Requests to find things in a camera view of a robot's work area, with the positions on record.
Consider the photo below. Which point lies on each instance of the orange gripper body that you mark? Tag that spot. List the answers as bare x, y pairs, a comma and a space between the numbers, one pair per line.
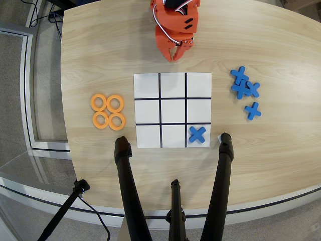
163, 41

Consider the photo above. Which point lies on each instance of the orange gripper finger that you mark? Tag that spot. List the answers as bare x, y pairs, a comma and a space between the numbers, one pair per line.
167, 54
181, 50

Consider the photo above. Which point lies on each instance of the white tic-tac-toe grid sheet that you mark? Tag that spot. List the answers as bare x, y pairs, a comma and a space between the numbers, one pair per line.
173, 110

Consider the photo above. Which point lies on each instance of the blue foam cross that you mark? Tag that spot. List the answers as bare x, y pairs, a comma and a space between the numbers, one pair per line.
197, 134
253, 88
240, 88
239, 74
252, 110

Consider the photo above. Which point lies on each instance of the small white tag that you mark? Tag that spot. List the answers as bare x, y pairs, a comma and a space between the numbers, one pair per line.
219, 137

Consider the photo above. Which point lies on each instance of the thin black tripod leg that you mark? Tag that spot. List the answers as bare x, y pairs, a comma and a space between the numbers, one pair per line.
176, 206

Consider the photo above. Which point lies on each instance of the black stand leg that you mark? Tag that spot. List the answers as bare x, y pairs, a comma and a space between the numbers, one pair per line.
62, 211

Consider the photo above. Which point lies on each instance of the white metal glass frame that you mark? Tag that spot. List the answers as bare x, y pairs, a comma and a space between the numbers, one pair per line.
26, 75

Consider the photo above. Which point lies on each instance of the black camera tripod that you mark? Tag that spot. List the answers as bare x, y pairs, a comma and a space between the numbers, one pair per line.
25, 191

